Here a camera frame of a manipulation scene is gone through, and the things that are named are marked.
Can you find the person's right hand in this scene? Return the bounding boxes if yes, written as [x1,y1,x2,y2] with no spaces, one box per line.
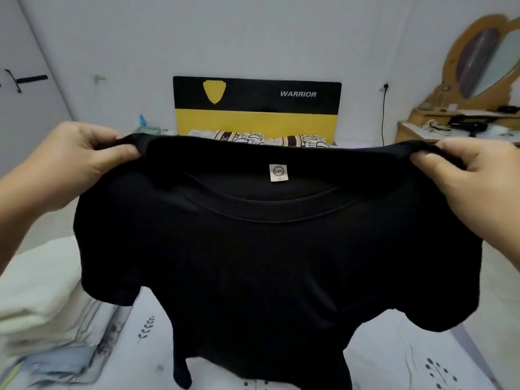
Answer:
[409,138,520,267]

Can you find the person's left hand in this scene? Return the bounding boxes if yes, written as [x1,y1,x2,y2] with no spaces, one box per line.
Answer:
[10,121,141,213]

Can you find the bed with leaf print bedding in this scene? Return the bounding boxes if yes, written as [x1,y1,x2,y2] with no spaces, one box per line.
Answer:
[0,129,498,390]

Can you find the light blue denim jeans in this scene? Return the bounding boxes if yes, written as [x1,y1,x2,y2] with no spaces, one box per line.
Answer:
[20,343,97,380]

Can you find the black garment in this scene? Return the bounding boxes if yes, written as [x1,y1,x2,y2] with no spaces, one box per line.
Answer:
[73,132,485,390]

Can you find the white wardrobe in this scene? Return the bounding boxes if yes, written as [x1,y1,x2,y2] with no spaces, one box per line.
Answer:
[0,0,76,177]

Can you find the black telephone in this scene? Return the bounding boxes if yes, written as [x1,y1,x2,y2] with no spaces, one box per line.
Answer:
[448,114,490,135]

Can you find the wooden dressing table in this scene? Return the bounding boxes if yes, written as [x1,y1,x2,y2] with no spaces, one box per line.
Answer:
[395,105,520,148]

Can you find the wooden framed mirror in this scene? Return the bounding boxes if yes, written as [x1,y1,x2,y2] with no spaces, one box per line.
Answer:
[442,14,520,111]

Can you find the black white patterned pillow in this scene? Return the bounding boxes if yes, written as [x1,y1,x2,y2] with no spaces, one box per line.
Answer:
[264,134,336,150]
[191,129,268,147]

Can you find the black yellow headboard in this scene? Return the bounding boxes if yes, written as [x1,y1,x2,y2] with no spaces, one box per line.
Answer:
[172,75,343,144]

